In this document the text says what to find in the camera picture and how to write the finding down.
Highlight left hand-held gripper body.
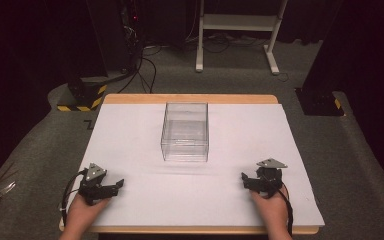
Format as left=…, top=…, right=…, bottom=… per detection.
left=77, top=162, right=112, bottom=206

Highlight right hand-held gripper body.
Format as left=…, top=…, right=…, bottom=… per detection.
left=255, top=158, right=289, bottom=198

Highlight person's right hand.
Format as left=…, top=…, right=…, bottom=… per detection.
left=249, top=187, right=290, bottom=229

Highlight person's left hand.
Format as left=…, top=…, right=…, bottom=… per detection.
left=66, top=192, right=110, bottom=232

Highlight white paper sheet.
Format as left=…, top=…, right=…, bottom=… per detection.
left=65, top=102, right=326, bottom=228

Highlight clear plastic box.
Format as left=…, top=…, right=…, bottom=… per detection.
left=160, top=101, right=210, bottom=163

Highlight black base with hazard tape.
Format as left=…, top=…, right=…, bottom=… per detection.
left=56, top=75, right=109, bottom=113

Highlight wooden table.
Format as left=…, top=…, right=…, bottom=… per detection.
left=58, top=93, right=321, bottom=236

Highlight black computer tower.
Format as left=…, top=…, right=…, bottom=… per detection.
left=85, top=0, right=143, bottom=75

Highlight dark curtain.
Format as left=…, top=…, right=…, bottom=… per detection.
left=0, top=0, right=91, bottom=188
left=301, top=0, right=384, bottom=188

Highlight white metal stand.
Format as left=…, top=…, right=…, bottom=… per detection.
left=194, top=0, right=290, bottom=76

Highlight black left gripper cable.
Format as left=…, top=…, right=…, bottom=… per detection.
left=60, top=168, right=88, bottom=228

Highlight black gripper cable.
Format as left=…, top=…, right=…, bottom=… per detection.
left=60, top=168, right=88, bottom=228
left=277, top=187, right=295, bottom=238

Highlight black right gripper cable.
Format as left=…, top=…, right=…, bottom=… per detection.
left=277, top=187, right=295, bottom=238

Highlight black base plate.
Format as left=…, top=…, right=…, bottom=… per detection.
left=294, top=87, right=346, bottom=118

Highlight black floor cables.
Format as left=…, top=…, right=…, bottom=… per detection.
left=117, top=43, right=158, bottom=95

